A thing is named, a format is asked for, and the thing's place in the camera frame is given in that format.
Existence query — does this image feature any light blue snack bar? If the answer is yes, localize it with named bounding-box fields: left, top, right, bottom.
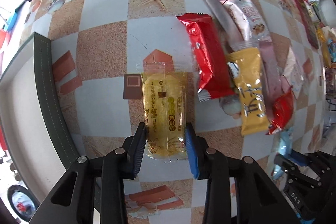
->
left=271, top=127, right=293, bottom=180

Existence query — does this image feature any gold snack bar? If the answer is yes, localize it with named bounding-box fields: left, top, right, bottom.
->
left=227, top=47, right=269, bottom=136

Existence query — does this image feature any small red snack packet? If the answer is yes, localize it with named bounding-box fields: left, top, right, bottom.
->
left=267, top=86, right=294, bottom=135

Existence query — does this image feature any white shallow cardboard box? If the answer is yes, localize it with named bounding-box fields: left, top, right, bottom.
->
left=1, top=33, right=79, bottom=202

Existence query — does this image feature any long red snack bar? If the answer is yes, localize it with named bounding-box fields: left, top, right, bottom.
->
left=177, top=13, right=235, bottom=101

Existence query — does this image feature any mauve pink snack bar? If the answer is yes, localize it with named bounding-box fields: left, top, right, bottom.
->
left=259, top=41, right=282, bottom=121

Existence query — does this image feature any white pink cookie packet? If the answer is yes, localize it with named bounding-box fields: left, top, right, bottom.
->
left=280, top=47, right=303, bottom=99

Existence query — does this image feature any yellow clear cracker packet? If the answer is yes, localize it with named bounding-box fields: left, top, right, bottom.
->
left=141, top=61, right=187, bottom=162

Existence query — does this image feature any silver clear snack stick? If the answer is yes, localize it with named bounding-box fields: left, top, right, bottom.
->
left=204, top=0, right=243, bottom=50

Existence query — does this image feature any pink crispy cranberry packet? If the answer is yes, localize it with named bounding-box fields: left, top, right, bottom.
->
left=218, top=0, right=272, bottom=42

